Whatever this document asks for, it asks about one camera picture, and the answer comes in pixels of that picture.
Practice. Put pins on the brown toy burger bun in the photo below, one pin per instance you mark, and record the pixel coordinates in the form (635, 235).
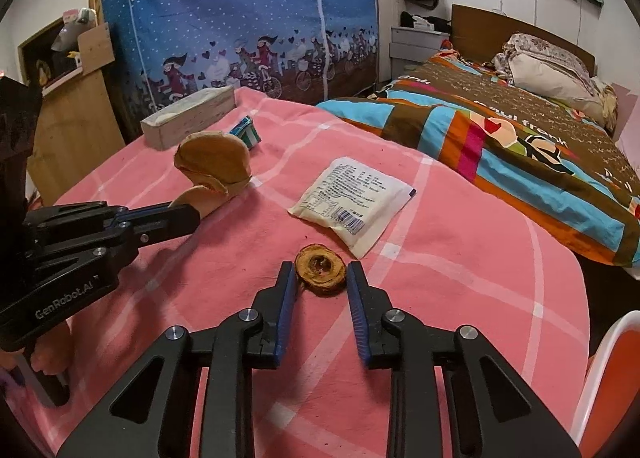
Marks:
(215, 157)

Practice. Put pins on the wooden headboard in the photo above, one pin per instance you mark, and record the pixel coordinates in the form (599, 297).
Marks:
(475, 32)

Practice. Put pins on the pink checked blanket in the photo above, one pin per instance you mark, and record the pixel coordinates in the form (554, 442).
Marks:
(450, 298)

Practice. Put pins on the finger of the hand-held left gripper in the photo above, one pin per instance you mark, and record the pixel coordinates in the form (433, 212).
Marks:
(165, 228)
(75, 215)

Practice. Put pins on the person's left hand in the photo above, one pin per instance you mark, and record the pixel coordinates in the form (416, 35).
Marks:
(55, 350)

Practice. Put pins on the blue fabric wardrobe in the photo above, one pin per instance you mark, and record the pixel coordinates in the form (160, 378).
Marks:
(225, 12)

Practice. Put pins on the white tissue box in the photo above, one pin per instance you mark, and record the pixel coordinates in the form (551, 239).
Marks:
(190, 115)

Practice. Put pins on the dark clutter on nightstand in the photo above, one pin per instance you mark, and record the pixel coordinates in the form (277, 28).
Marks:
(425, 21)

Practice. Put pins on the floral pillow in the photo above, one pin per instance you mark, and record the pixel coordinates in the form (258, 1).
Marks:
(545, 70)

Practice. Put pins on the cardboard sheet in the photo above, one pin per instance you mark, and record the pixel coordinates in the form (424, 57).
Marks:
(95, 50)

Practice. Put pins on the grey nightstand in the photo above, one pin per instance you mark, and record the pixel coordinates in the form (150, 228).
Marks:
(412, 50)

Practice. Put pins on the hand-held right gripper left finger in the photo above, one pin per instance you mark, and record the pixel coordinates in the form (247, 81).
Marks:
(282, 318)

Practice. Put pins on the grey plush toy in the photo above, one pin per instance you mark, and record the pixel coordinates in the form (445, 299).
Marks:
(70, 32)

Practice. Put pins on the wooden cabinet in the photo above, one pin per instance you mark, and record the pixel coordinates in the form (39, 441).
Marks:
(80, 137)

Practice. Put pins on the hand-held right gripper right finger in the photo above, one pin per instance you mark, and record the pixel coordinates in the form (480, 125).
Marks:
(362, 318)

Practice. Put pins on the orange white chair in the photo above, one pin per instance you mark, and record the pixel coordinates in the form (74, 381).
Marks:
(615, 388)

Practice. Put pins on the small brown fruit peel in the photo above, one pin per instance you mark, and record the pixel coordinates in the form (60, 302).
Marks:
(205, 200)

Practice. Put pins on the colourful striped quilt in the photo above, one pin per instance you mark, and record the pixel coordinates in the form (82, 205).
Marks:
(525, 162)

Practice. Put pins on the dark framed picture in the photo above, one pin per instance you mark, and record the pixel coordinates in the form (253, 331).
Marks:
(37, 55)

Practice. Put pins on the small blue packet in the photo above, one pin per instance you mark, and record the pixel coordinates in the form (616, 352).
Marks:
(246, 132)

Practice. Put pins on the white printed packet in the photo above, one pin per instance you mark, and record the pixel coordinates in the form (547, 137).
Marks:
(350, 203)

